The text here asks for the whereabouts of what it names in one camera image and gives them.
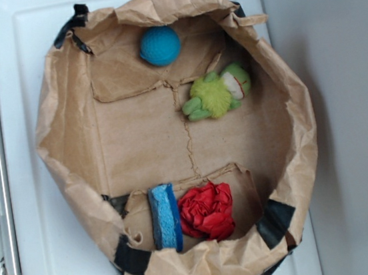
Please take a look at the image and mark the blue sponge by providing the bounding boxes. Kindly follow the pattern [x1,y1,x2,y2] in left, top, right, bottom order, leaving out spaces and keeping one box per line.
[148,182,183,252]

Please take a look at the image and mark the green plush toy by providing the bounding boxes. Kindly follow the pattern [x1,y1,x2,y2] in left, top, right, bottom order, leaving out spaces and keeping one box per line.
[182,63,251,122]

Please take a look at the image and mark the brown paper bag bin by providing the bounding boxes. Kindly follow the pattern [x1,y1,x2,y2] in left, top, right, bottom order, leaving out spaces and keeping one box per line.
[36,0,318,275]

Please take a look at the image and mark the red crumpled cloth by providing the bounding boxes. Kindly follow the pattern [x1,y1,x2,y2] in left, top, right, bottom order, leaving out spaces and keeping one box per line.
[177,182,236,241]

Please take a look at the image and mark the blue ball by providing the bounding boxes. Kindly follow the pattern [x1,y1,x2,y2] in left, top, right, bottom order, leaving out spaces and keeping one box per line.
[139,26,181,67]

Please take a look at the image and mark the white tray base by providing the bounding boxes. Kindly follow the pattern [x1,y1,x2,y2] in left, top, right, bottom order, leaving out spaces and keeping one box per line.
[0,0,323,275]

